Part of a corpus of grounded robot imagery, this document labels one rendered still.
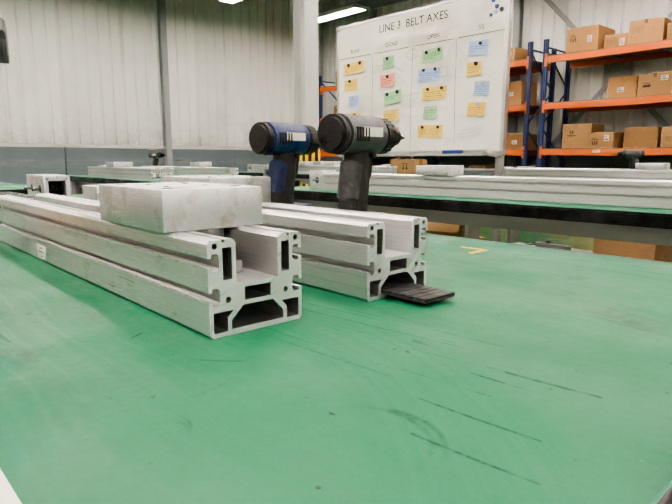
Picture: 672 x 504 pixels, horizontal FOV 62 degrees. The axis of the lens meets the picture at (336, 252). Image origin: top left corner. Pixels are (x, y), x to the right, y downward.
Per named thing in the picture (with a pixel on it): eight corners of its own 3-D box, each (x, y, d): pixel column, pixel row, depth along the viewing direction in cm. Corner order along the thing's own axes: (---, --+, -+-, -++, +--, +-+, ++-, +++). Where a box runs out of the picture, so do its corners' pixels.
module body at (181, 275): (-3, 240, 106) (-7, 195, 105) (54, 235, 113) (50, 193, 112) (210, 339, 48) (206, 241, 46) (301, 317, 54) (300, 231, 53)
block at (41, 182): (28, 201, 201) (25, 175, 200) (61, 200, 209) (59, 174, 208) (37, 203, 194) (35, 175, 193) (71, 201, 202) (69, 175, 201)
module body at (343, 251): (99, 231, 119) (96, 191, 118) (145, 227, 126) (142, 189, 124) (366, 302, 60) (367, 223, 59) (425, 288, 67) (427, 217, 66)
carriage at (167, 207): (101, 244, 63) (97, 183, 62) (190, 235, 71) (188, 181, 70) (164, 263, 52) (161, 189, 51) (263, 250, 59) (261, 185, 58)
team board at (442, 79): (318, 274, 456) (317, 22, 424) (361, 266, 490) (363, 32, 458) (477, 310, 348) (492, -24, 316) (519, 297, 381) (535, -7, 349)
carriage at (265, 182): (162, 216, 94) (160, 175, 93) (220, 212, 102) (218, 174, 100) (210, 224, 83) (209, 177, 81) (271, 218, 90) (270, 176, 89)
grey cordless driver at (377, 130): (311, 258, 87) (309, 113, 83) (383, 243, 102) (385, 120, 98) (350, 264, 82) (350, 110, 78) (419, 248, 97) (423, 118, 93)
